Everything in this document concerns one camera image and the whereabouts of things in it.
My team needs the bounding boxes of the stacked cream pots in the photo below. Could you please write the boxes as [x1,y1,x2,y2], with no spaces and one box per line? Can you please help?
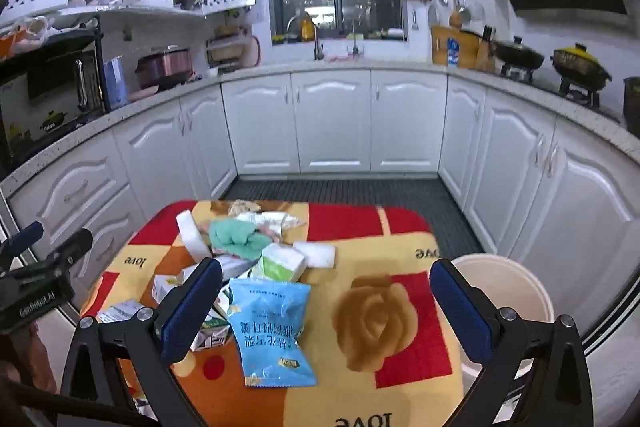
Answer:
[206,24,247,72]

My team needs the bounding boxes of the green white tissue pack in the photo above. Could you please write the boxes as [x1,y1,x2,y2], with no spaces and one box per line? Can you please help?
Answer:
[250,243,307,283]

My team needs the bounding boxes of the black microwave oven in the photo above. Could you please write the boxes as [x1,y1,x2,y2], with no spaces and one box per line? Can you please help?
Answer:
[0,14,108,178]
[0,44,103,158]

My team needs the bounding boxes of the red yellow printed blanket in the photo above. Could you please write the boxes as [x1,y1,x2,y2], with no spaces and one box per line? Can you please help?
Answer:
[80,199,468,427]

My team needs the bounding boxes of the white plastic bag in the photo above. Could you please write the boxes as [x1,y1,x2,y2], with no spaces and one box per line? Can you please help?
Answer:
[10,16,53,45]

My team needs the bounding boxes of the patterned milk carton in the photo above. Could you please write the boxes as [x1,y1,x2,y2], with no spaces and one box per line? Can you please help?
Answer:
[190,292,232,353]

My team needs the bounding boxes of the wooden knife block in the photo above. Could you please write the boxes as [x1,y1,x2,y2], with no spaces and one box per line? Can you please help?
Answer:
[475,26,497,72]

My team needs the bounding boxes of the white lower kitchen cabinets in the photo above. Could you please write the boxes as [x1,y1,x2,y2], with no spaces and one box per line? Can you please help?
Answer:
[0,67,640,288]

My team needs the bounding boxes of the brown crumpled paper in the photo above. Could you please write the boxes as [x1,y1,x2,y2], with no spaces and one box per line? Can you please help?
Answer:
[229,199,263,217]

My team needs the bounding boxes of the chrome sink faucet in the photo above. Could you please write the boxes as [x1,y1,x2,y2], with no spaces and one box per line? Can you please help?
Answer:
[312,19,326,62]

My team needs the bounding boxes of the pink rice cooker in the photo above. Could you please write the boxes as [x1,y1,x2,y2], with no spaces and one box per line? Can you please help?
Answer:
[135,47,194,90]

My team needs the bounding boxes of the dark ribbed floor mat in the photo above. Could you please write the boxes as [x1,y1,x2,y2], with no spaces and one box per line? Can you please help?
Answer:
[222,177,486,260]

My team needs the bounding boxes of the black wok with lid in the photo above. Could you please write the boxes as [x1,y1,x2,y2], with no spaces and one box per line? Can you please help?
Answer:
[492,36,546,72]

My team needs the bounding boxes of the blue snack packet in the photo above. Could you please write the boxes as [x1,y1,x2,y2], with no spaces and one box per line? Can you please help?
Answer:
[227,278,319,388]

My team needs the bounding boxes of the green fuzzy cloth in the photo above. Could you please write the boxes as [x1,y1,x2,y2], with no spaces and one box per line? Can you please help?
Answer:
[207,218,271,260]

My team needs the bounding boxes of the blue pitcher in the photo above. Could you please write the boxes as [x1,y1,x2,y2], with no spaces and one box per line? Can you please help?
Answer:
[103,56,127,110]

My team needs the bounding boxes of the dark container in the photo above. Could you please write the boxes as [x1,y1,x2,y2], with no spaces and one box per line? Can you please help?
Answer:
[622,77,640,134]

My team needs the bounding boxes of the yellow lidded clay pot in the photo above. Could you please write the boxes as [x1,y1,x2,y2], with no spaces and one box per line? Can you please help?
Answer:
[550,42,613,84]

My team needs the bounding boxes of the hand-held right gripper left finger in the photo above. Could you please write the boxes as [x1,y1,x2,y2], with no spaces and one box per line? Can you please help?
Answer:
[60,257,224,427]

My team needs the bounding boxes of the crumpled white tissue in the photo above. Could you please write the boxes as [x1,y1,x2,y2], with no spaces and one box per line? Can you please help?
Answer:
[260,211,307,233]

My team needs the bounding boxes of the green white milk carton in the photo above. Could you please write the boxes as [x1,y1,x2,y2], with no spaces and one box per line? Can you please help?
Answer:
[152,267,193,305]

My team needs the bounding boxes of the gas stove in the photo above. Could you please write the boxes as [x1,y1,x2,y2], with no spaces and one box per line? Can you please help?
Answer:
[500,66,603,108]

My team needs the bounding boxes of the pink rimmed cutting board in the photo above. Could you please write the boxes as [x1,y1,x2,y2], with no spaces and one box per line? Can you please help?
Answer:
[243,34,262,68]

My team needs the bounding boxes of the orange package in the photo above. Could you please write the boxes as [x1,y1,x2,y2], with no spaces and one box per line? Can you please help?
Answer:
[0,32,21,60]

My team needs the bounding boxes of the small white striped box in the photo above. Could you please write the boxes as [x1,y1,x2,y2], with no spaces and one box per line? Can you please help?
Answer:
[212,254,261,280]

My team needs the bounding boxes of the wooden cutting board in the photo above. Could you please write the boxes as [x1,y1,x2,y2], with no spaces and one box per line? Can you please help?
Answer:
[431,25,496,70]

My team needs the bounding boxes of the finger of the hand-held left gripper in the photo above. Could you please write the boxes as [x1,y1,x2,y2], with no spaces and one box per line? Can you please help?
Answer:
[0,222,45,271]
[10,228,94,284]

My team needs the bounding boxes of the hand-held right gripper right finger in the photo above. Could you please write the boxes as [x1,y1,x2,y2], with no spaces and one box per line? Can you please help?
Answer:
[429,258,596,427]

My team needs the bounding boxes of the cream plastic bin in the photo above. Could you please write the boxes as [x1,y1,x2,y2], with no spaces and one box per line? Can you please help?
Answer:
[449,253,556,408]

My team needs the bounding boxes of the flattened white carton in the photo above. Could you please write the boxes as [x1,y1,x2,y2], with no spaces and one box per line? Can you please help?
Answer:
[97,299,156,325]

